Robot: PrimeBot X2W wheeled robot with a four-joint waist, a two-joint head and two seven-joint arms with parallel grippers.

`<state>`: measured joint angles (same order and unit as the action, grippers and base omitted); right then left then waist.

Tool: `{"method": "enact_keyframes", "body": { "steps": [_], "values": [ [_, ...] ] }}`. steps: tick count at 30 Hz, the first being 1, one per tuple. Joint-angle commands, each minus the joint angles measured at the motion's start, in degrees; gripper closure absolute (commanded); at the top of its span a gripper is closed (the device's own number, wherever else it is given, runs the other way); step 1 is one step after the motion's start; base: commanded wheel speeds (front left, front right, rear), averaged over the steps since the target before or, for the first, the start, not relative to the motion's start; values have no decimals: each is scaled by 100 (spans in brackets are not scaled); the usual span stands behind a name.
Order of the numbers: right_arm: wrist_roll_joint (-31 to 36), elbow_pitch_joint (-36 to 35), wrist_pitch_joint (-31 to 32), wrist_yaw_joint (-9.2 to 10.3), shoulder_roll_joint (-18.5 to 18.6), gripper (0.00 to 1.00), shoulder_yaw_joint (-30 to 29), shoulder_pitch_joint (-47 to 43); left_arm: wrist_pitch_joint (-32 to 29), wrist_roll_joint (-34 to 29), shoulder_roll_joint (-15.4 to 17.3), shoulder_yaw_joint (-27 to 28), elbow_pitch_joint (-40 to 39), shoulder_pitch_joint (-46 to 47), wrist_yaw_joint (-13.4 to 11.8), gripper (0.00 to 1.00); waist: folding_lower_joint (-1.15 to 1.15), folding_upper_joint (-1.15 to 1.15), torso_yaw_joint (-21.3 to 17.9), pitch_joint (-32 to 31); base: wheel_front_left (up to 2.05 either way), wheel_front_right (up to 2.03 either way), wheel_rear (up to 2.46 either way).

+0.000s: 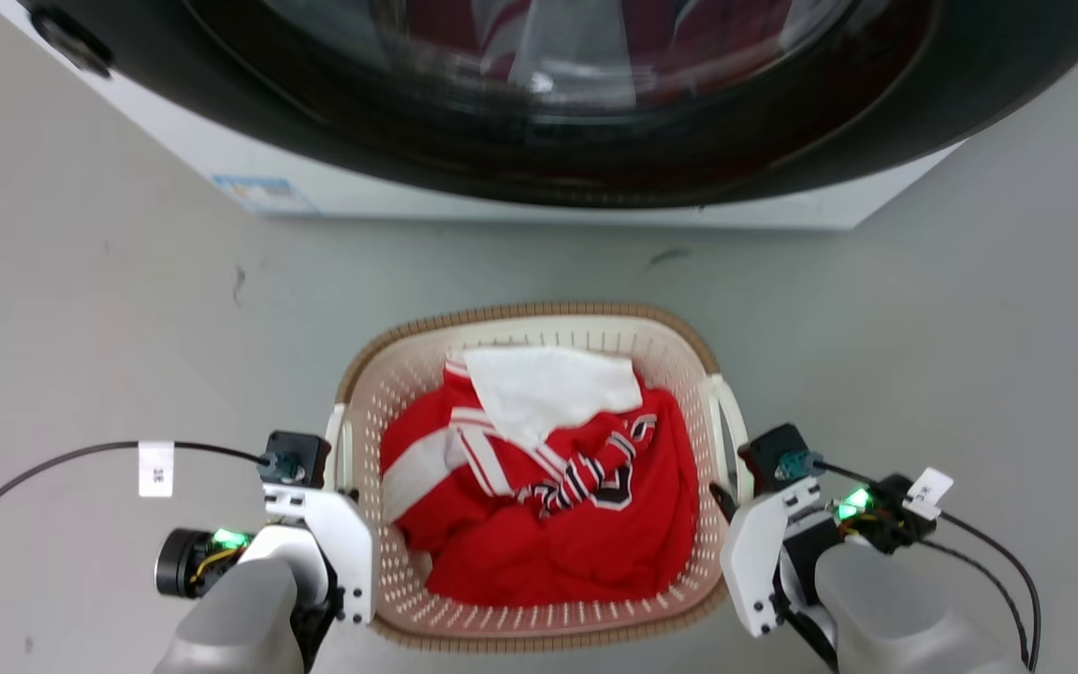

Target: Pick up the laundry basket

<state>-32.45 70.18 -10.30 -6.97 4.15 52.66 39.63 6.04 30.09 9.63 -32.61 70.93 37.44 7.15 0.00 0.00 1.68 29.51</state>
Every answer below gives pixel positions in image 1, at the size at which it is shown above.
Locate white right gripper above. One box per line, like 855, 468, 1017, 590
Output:
708, 476, 841, 671

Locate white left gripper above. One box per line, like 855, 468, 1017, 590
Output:
238, 482, 375, 671

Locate beige plastic laundry basket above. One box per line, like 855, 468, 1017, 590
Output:
326, 300, 753, 654

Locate red striped jersey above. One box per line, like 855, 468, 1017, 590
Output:
379, 359, 702, 608

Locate white cloth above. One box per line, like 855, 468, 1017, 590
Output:
463, 345, 644, 449

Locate blue label sticker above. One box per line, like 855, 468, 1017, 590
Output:
212, 174, 321, 217

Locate white front-load washing machine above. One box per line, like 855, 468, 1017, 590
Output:
20, 0, 1078, 210

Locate white washing machine body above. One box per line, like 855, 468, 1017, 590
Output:
0, 0, 969, 231

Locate red white clothes in drum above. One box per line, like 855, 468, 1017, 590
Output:
403, 0, 797, 106

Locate black door latch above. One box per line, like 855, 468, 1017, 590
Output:
29, 7, 115, 79

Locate white left cable tag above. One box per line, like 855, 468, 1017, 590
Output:
138, 440, 175, 499

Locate white cable tag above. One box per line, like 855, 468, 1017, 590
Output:
904, 467, 955, 521
138, 440, 175, 499

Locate white right cable tag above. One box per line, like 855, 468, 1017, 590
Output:
904, 467, 955, 521

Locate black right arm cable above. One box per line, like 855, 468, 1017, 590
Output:
815, 457, 1043, 673

